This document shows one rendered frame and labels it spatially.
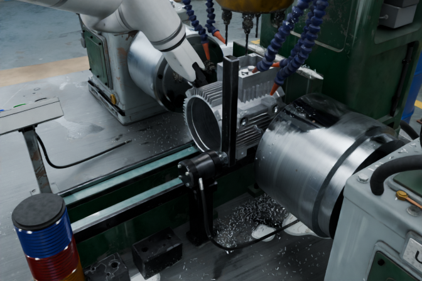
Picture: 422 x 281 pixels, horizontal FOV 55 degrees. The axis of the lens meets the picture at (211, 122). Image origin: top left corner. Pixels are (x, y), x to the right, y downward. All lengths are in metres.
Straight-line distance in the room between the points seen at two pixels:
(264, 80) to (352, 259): 0.47
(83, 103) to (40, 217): 1.12
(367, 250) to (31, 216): 0.48
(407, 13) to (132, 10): 0.69
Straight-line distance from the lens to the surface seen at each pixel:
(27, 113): 1.05
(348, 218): 0.69
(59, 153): 1.35
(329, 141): 0.75
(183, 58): 0.91
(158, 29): 0.87
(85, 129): 1.45
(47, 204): 0.53
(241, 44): 1.14
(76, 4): 0.69
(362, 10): 1.00
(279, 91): 1.03
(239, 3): 0.88
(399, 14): 1.13
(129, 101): 1.39
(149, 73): 1.16
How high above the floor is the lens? 1.56
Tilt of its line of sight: 32 degrees down
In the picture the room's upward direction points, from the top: straight up
